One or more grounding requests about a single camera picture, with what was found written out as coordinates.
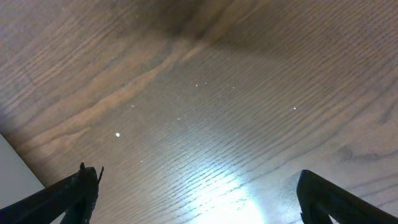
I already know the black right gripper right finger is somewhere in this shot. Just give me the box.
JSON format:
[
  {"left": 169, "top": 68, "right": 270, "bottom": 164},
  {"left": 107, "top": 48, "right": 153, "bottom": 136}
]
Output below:
[{"left": 296, "top": 170, "right": 397, "bottom": 224}]

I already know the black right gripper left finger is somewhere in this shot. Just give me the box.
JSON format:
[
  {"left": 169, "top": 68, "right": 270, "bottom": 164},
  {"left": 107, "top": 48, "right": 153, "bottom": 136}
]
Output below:
[{"left": 1, "top": 163, "right": 103, "bottom": 224}]

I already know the white cardboard box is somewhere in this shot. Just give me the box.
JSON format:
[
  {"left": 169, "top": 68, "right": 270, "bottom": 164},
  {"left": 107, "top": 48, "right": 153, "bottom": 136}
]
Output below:
[{"left": 0, "top": 136, "right": 45, "bottom": 208}]

